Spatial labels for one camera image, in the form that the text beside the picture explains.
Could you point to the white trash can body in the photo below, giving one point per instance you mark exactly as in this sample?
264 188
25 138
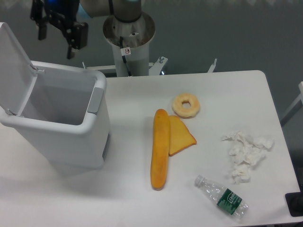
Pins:
65 115

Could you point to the clear plastic water bottle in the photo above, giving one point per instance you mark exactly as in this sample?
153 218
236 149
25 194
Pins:
222 197

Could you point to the black device at table edge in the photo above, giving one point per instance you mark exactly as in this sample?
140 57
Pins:
294 202

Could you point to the white frame bracket right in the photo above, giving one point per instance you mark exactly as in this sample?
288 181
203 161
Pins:
212 67

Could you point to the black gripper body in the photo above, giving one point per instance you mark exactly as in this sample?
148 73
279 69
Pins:
63 9

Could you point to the pale glazed donut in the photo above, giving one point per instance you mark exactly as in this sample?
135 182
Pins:
186 105

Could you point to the long orange baguette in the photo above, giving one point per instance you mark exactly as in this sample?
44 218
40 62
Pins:
160 149

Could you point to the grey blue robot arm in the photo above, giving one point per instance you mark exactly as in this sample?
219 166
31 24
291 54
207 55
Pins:
126 11

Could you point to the white trash can lid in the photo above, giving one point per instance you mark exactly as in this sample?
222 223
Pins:
17 73

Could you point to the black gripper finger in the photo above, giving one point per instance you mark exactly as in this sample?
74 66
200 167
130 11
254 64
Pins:
36 14
76 37

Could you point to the crumpled white tissue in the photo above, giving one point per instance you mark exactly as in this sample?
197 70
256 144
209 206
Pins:
246 153

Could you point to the white furniture leg right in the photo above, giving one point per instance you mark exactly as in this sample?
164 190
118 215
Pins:
294 107

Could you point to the orange toast slice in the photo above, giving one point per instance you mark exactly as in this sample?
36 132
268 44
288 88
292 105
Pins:
180 137

